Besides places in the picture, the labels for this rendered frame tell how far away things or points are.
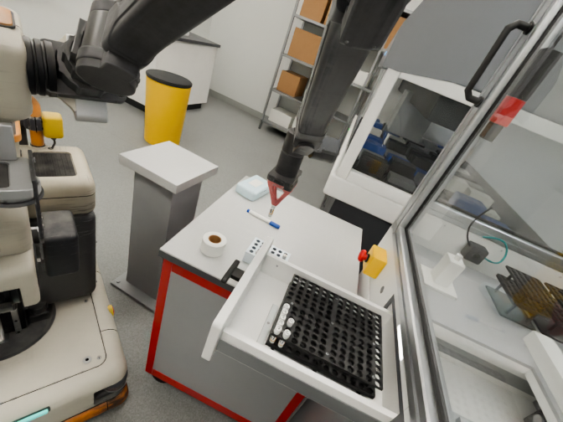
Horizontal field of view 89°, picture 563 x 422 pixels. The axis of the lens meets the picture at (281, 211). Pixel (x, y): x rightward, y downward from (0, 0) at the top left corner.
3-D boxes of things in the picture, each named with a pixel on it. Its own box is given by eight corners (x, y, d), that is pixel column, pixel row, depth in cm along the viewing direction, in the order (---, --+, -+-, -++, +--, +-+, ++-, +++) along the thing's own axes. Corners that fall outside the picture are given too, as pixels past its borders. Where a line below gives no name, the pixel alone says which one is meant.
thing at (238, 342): (214, 351, 54) (221, 331, 50) (261, 268, 76) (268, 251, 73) (416, 456, 50) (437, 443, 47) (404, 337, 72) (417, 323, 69)
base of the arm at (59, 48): (120, 58, 55) (37, 40, 47) (130, 38, 48) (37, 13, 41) (125, 105, 55) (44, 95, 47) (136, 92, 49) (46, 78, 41)
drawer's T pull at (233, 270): (219, 283, 59) (220, 279, 58) (235, 261, 65) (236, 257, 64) (235, 290, 58) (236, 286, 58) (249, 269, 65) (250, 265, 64)
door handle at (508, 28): (459, 100, 72) (515, 12, 62) (457, 99, 74) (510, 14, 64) (477, 108, 71) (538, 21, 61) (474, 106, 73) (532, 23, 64)
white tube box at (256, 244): (242, 260, 86) (245, 251, 84) (252, 245, 93) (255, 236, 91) (279, 279, 85) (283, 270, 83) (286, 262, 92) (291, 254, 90)
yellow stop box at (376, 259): (359, 272, 87) (371, 255, 84) (361, 259, 93) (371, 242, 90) (375, 280, 87) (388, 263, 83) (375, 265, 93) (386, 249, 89)
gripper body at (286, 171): (300, 177, 77) (310, 151, 73) (289, 191, 68) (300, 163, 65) (278, 167, 78) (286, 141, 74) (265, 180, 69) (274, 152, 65)
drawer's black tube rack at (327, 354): (260, 351, 56) (271, 332, 53) (285, 290, 71) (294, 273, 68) (366, 405, 54) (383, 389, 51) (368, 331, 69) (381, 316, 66)
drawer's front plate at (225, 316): (200, 358, 53) (212, 322, 47) (255, 265, 78) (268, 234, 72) (208, 362, 53) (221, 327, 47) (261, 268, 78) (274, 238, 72)
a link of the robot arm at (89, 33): (76, 33, 45) (68, 64, 44) (85, -5, 37) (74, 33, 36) (139, 63, 51) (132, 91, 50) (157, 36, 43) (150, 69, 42)
